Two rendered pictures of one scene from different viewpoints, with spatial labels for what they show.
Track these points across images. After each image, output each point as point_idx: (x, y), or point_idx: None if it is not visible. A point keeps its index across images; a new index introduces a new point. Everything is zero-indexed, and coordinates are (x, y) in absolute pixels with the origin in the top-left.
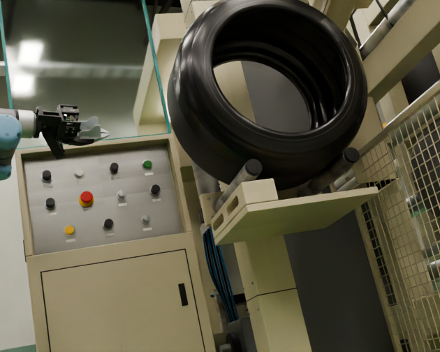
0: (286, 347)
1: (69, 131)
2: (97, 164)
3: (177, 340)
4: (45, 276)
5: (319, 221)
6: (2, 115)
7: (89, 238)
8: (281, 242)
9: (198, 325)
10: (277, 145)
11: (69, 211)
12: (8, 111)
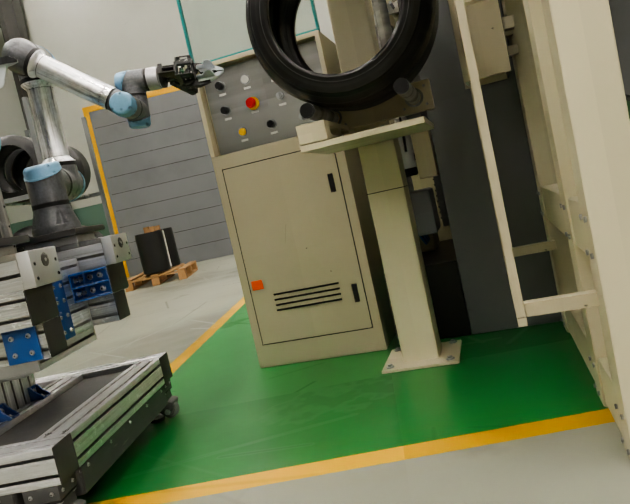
0: (391, 237)
1: (187, 78)
2: (259, 69)
3: (328, 220)
4: (225, 173)
5: (408, 132)
6: (115, 94)
7: (258, 137)
8: (390, 145)
9: (344, 207)
10: (326, 87)
11: (241, 115)
12: (137, 72)
